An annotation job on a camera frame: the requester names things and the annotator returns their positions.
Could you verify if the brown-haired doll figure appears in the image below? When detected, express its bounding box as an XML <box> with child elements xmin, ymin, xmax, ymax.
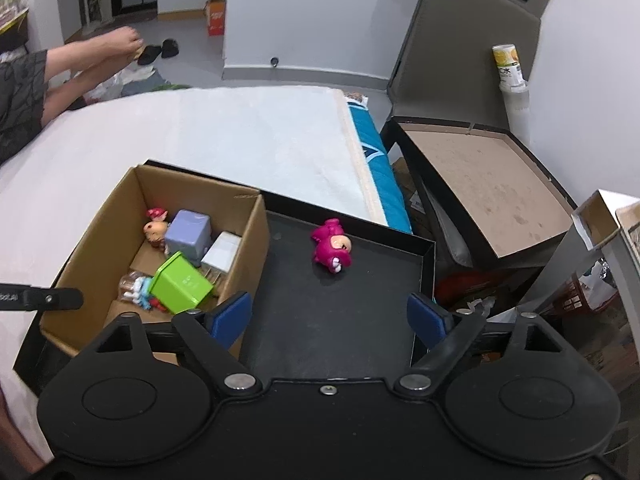
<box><xmin>144</xmin><ymin>206</ymin><xmax>173</xmax><ymax>251</ymax></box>

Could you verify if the brown cardboard box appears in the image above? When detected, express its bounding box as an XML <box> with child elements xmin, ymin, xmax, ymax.
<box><xmin>40</xmin><ymin>164</ymin><xmax>271</xmax><ymax>361</ymax></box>

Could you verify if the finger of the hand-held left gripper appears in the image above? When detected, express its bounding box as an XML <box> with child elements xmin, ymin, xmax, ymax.
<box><xmin>0</xmin><ymin>284</ymin><xmax>84</xmax><ymax>312</ymax></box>

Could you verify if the purple cube box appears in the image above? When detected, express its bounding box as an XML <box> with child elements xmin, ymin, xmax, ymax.
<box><xmin>164</xmin><ymin>209</ymin><xmax>211</xmax><ymax>261</ymax></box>

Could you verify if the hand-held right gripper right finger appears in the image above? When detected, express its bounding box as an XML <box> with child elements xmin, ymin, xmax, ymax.
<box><xmin>394</xmin><ymin>292</ymin><xmax>566</xmax><ymax>397</ymax></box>

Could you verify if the blue white toy figure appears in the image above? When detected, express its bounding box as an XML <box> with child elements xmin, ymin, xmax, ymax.
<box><xmin>118</xmin><ymin>270</ymin><xmax>168</xmax><ymax>313</ymax></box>

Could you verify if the black box with brown inside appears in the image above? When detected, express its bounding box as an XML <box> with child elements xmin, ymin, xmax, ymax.
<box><xmin>380</xmin><ymin>116</ymin><xmax>578</xmax><ymax>281</ymax></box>

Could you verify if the grey furniture leg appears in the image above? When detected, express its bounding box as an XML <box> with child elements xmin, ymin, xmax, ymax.
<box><xmin>520</xmin><ymin>225</ymin><xmax>606</xmax><ymax>311</ymax></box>

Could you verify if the white plastic bag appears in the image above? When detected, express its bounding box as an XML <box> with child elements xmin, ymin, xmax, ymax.
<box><xmin>582</xmin><ymin>260</ymin><xmax>621</xmax><ymax>306</ymax></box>

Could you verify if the green box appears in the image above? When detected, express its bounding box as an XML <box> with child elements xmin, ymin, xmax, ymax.
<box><xmin>149</xmin><ymin>251</ymin><xmax>215</xmax><ymax>315</ymax></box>

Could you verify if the clear plastic bag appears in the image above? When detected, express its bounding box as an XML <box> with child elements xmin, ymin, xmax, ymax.
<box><xmin>82</xmin><ymin>67</ymin><xmax>151</xmax><ymax>106</ymax></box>

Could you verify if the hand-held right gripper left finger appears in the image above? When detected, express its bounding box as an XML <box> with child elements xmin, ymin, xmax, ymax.
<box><xmin>95</xmin><ymin>291</ymin><xmax>263</xmax><ymax>396</ymax></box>

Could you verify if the grey box lid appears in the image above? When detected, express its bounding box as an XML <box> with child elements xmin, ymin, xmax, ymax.
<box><xmin>387</xmin><ymin>0</ymin><xmax>542</xmax><ymax>126</ymax></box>

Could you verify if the white open carton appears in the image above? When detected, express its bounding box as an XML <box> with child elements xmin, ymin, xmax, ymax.
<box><xmin>571</xmin><ymin>189</ymin><xmax>640</xmax><ymax>251</ymax></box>

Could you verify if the white cube box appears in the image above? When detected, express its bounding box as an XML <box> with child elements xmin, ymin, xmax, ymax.
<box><xmin>200</xmin><ymin>231</ymin><xmax>243</xmax><ymax>276</ymax></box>

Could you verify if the white tube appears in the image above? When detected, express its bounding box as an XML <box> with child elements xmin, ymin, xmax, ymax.
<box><xmin>500</xmin><ymin>80</ymin><xmax>532</xmax><ymax>141</ymax></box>

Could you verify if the pink bear toy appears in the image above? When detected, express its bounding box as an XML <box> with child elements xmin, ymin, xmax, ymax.
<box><xmin>310</xmin><ymin>218</ymin><xmax>353</xmax><ymax>274</ymax></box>

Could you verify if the black shallow tray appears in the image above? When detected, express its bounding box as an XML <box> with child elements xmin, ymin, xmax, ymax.
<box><xmin>12</xmin><ymin>159</ymin><xmax>436</xmax><ymax>396</ymax></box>

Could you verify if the orange cardboard box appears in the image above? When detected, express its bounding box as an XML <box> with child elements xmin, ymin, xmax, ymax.
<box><xmin>204</xmin><ymin>0</ymin><xmax>227</xmax><ymax>37</ymax></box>

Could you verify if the teal mattress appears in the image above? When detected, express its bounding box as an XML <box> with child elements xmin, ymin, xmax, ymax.
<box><xmin>345</xmin><ymin>92</ymin><xmax>413</xmax><ymax>235</ymax></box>

